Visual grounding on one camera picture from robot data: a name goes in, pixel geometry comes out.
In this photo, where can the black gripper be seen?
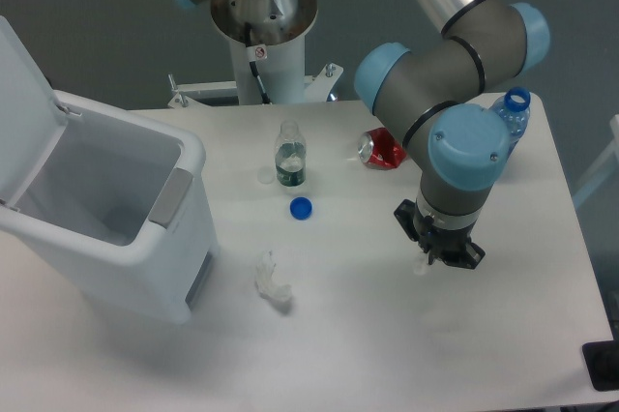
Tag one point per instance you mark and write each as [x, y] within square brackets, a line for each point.
[450, 244]

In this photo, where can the white paper ball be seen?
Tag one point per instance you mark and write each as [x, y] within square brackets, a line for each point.
[277, 295]

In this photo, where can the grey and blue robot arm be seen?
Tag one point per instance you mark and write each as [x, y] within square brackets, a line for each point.
[425, 102]

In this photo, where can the white trash bin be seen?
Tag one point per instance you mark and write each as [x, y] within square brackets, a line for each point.
[112, 200]

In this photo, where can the crushed red soda can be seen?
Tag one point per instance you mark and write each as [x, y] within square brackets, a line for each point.
[378, 148]

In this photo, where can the blue plastic water bottle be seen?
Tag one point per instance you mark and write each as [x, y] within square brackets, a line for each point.
[514, 109]

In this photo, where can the blue bottle cap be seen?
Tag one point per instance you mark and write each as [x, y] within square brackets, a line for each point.
[300, 208]

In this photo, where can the black device at corner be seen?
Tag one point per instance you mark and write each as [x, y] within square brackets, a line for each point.
[601, 359]

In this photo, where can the clear bottle green label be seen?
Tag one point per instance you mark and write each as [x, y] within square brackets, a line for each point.
[290, 155]

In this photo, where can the white bottle cap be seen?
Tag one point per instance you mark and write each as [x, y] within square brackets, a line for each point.
[265, 175]

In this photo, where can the white frame at right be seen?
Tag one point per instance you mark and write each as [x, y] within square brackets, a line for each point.
[600, 170]

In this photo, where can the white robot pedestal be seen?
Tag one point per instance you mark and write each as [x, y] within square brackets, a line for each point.
[267, 45]

